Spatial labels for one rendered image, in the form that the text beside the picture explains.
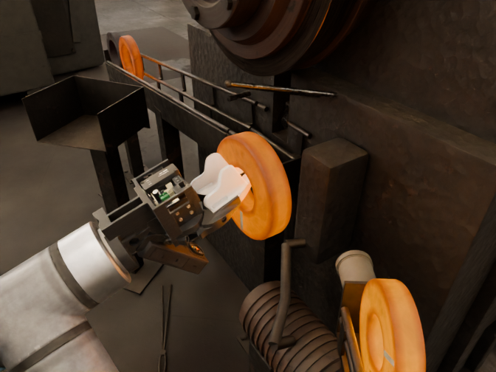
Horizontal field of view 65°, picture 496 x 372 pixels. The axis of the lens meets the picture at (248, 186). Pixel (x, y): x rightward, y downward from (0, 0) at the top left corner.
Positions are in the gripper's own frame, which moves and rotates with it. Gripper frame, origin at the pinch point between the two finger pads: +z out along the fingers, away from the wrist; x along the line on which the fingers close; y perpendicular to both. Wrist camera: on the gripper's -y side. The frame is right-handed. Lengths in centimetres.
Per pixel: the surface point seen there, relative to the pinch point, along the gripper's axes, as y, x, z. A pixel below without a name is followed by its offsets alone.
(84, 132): -22, 77, -16
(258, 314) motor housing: -32.2, -0.4, -7.3
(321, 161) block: -9.1, 2.7, 14.4
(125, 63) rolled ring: -27, 123, 12
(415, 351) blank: -8.2, -27.8, 0.7
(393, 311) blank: -6.8, -23.7, 1.9
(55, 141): -20, 77, -24
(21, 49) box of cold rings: -44, 264, -22
